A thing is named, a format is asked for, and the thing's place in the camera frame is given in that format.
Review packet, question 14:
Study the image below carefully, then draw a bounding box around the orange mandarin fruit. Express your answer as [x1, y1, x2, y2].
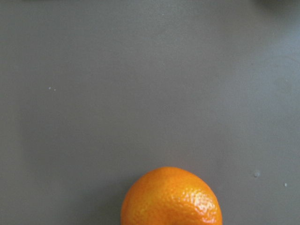
[120, 167, 223, 225]

